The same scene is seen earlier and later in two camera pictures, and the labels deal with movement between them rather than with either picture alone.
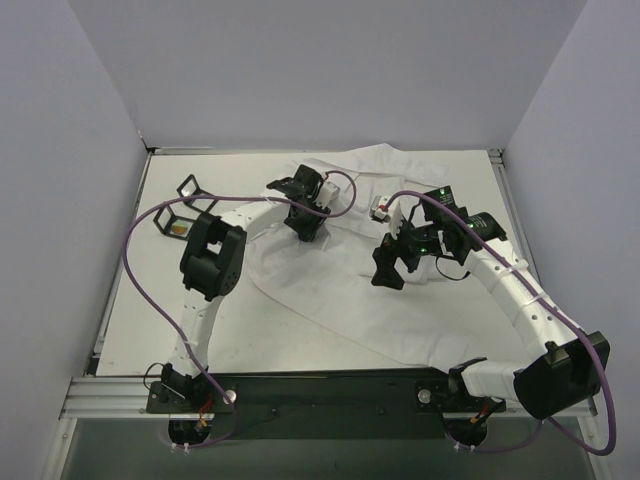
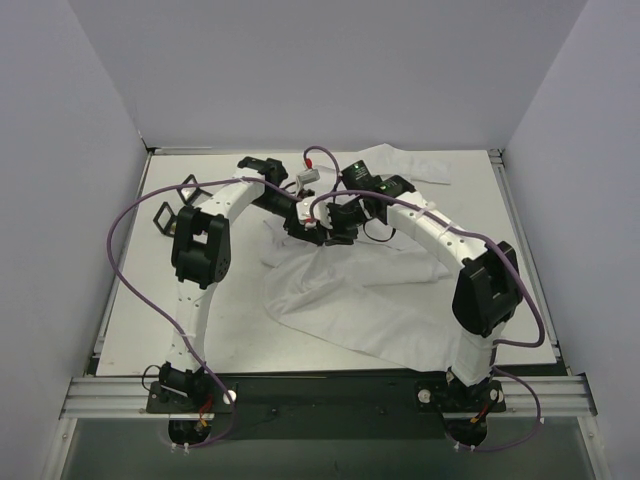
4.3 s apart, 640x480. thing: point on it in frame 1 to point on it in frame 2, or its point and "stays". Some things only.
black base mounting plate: (322, 404) stays
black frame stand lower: (172, 225) stays
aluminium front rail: (109, 398) stays
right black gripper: (400, 251) to (338, 220)
